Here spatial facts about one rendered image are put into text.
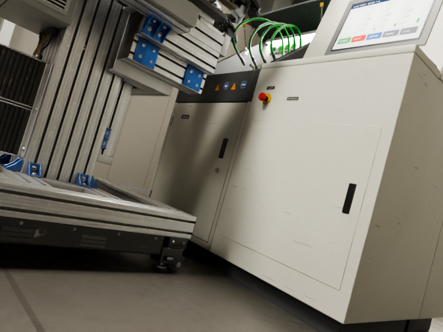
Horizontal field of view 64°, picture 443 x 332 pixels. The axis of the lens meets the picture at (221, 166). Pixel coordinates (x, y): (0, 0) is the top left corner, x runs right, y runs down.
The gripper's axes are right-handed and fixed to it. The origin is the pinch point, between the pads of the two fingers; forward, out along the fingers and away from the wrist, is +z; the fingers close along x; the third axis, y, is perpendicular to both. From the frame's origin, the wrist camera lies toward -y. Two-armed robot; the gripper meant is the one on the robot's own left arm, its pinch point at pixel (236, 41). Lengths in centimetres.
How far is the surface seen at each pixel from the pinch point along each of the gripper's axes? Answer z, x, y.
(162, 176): 48, -31, 70
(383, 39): 46, 68, -20
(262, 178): 73, 43, 50
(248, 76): 28.1, 28.2, 22.7
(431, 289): 148, 57, 14
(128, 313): 81, 78, 119
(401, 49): 56, 94, 9
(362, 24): 34, 56, -27
